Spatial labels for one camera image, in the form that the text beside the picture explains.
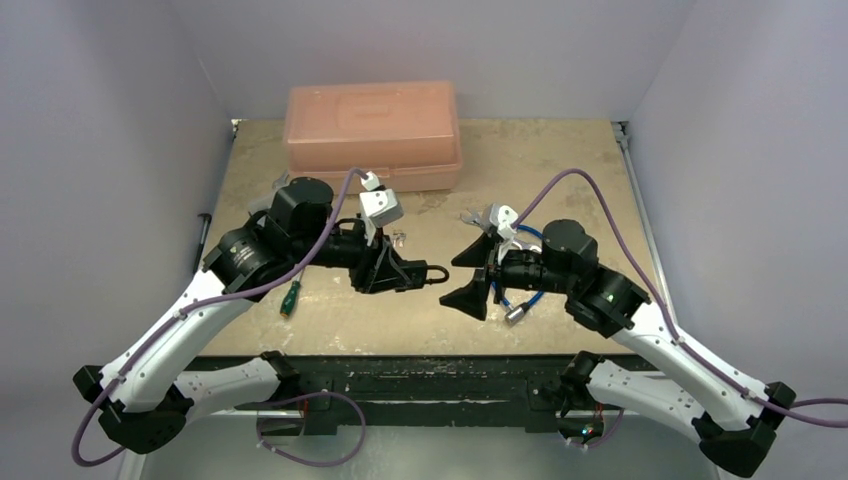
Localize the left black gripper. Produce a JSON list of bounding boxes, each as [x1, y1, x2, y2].
[[291, 214, 412, 291]]

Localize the small silver keys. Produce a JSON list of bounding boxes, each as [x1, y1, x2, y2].
[[391, 230, 407, 249]]

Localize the blue cable lock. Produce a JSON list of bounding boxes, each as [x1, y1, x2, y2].
[[498, 225, 544, 327]]

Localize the black padlock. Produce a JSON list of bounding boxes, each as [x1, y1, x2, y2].
[[423, 263, 450, 288]]

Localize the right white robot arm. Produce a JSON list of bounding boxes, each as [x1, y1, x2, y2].
[[440, 220, 796, 478]]

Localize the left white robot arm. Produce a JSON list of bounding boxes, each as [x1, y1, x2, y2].
[[73, 170, 430, 454]]

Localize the silver open-end wrench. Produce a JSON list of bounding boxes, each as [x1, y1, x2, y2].
[[459, 210, 486, 230]]

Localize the orange plastic toolbox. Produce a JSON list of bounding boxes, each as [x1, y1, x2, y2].
[[283, 81, 463, 192]]

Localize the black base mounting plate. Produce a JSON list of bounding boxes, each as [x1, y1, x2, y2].
[[235, 354, 596, 435]]

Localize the clear plastic parts box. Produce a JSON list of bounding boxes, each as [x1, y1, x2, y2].
[[248, 171, 290, 215]]

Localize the black tool beside table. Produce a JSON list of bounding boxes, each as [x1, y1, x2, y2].
[[192, 213, 212, 272]]

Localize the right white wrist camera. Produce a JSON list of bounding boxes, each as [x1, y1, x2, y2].
[[481, 203, 518, 263]]

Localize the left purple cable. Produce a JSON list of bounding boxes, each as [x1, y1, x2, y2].
[[70, 167, 372, 468]]

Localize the green-handled screwdriver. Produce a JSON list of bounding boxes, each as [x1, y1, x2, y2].
[[279, 270, 305, 319]]

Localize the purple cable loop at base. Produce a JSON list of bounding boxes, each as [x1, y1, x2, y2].
[[255, 390, 369, 469]]

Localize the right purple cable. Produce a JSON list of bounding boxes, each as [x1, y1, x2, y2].
[[510, 168, 848, 429]]

